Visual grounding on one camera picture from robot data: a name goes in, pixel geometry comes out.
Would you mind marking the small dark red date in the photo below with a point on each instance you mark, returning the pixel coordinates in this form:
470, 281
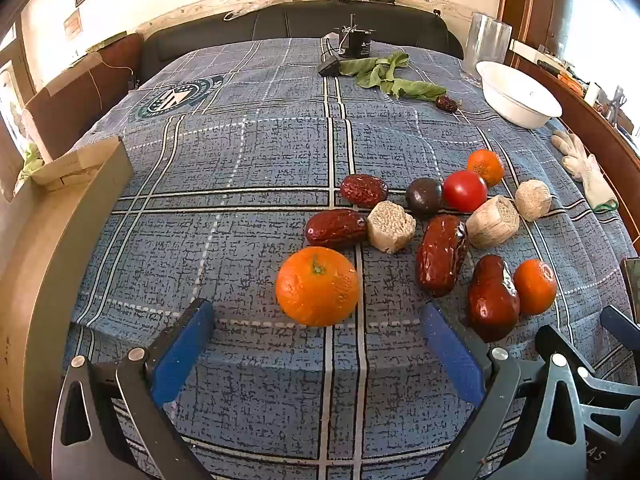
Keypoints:
446, 103

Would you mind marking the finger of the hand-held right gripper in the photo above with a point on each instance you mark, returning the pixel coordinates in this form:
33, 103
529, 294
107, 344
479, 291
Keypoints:
620, 322
610, 392

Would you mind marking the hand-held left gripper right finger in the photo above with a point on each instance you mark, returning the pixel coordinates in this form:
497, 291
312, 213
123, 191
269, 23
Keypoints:
450, 355

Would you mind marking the clear plastic container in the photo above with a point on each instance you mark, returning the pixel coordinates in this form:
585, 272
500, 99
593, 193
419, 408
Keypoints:
486, 45

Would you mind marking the dark flat object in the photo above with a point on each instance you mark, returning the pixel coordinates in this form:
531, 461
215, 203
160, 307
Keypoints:
632, 285

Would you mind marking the red tomato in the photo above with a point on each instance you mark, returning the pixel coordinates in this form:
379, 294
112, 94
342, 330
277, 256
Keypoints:
465, 191

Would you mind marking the large orange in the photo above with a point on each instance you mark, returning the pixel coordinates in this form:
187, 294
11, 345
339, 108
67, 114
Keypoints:
317, 286

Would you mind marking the white bowl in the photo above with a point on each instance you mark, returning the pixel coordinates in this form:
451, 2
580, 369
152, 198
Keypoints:
520, 95

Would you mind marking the blue plaid blanket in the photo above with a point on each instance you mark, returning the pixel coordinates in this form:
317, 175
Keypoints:
240, 160

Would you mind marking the small wall plate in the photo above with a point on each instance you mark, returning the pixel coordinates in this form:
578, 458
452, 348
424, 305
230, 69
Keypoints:
73, 24

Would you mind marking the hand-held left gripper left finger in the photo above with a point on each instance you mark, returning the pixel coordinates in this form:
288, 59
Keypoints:
182, 355

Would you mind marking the white work gloves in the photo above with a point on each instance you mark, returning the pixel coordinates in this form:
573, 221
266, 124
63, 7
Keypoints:
585, 165

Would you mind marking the green leafy vegetable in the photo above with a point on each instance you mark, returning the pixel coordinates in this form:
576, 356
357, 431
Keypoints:
395, 77

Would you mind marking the black padded headboard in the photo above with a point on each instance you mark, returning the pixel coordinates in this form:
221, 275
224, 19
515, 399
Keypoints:
300, 22

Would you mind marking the small black adapter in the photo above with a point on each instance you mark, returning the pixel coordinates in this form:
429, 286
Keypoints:
329, 66

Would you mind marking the small orange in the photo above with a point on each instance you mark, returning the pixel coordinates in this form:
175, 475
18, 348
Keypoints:
535, 287
485, 166

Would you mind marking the dark purple plum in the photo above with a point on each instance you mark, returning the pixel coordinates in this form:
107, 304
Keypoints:
424, 197

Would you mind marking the round beige bread chunk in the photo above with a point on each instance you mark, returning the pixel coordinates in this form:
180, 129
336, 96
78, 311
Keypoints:
533, 200

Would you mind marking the black cylindrical device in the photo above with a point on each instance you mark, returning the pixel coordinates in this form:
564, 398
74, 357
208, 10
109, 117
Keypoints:
356, 42

